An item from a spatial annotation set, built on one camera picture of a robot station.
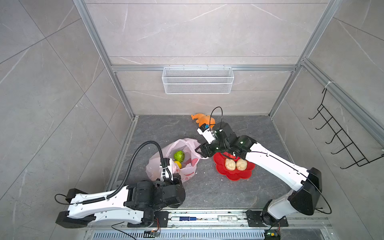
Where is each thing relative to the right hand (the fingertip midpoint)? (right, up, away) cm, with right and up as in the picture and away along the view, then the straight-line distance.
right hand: (199, 146), depth 75 cm
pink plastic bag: (-4, -7, +6) cm, 10 cm away
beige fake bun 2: (+25, -12, +12) cm, 30 cm away
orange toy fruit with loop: (+4, +16, +34) cm, 38 cm away
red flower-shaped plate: (+21, -19, +11) cm, 30 cm away
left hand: (-8, -12, -9) cm, 17 cm away
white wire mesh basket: (0, +42, +26) cm, 49 cm away
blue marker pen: (-6, -36, -2) cm, 37 cm away
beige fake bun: (+19, -12, +12) cm, 25 cm away
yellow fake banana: (-12, -12, +13) cm, 22 cm away
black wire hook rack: (+65, -2, -15) cm, 67 cm away
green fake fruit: (-12, -8, +15) cm, 21 cm away
